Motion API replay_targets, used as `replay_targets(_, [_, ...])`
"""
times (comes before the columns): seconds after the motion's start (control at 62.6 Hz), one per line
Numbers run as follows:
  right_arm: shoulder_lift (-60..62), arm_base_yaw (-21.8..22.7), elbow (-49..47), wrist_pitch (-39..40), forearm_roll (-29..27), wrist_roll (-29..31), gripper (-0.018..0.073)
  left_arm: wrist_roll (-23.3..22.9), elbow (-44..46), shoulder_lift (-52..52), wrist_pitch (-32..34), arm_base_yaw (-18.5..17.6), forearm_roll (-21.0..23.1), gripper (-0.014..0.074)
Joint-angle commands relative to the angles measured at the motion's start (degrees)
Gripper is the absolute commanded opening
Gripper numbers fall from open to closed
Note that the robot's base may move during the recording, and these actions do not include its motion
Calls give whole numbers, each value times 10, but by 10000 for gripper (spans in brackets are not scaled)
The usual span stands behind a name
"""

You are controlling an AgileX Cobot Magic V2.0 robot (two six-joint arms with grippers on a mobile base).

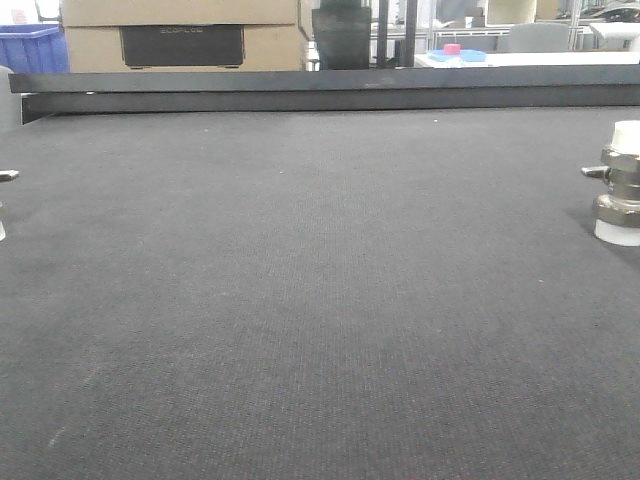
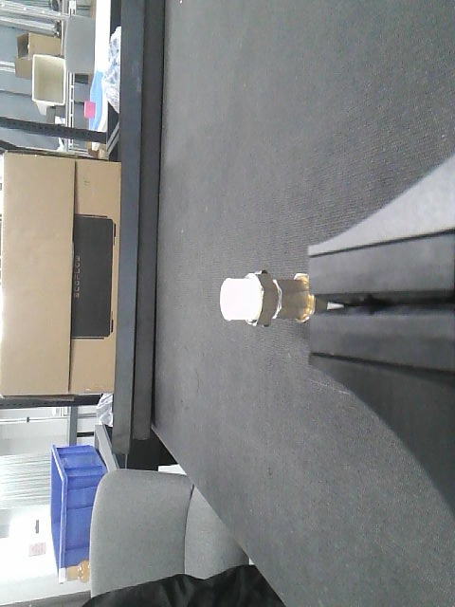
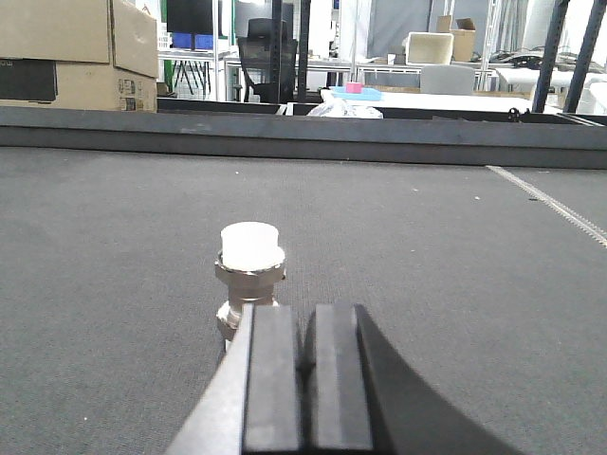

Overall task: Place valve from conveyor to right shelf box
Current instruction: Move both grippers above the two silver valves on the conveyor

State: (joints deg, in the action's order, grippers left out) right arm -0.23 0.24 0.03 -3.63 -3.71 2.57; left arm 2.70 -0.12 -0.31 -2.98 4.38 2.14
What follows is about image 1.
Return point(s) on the cardboard box with black print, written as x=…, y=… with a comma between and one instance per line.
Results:
x=186, y=36

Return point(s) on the pink box on tray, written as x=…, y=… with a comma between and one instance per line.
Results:
x=452, y=49

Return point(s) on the black cylindrical bin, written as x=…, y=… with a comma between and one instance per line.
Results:
x=342, y=32

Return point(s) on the white background table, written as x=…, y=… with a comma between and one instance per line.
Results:
x=569, y=58

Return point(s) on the blue tray on white table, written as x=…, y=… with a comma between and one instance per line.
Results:
x=464, y=55

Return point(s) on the grey office chair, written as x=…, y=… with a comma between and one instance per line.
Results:
x=540, y=37

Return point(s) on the blue plastic crate in background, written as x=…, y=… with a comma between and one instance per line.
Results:
x=34, y=48

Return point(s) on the black conveyor side rail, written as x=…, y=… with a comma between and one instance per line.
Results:
x=327, y=91

